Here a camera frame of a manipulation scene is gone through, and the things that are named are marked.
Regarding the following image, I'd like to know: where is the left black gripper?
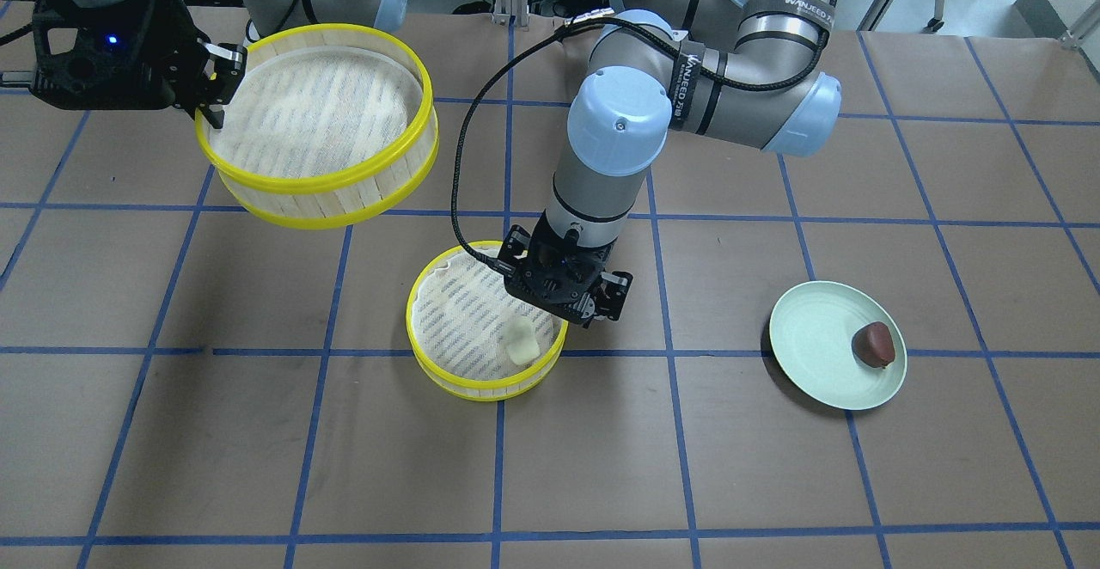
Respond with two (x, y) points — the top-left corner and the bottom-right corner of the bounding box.
(498, 217), (633, 327)

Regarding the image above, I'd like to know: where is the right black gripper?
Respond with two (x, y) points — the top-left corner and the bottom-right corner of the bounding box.
(30, 0), (248, 130)

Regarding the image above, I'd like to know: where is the white bun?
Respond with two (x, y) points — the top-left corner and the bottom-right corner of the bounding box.
(503, 317), (540, 368)

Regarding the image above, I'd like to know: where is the yellow bamboo steamer layer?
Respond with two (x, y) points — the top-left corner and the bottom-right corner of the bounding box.
(195, 23), (439, 229)
(405, 247), (569, 401)

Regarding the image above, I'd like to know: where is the brown bun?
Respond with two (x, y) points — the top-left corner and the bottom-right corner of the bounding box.
(850, 321), (897, 369)

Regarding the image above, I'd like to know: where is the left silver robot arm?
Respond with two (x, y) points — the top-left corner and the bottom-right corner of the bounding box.
(492, 0), (842, 326)

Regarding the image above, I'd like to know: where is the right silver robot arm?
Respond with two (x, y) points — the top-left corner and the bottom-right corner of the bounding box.
(3, 0), (248, 129)

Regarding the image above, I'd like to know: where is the light green plate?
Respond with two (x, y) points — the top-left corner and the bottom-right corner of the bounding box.
(767, 280), (908, 411)

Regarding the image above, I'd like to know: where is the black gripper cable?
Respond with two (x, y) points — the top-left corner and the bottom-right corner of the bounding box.
(452, 10), (826, 278)

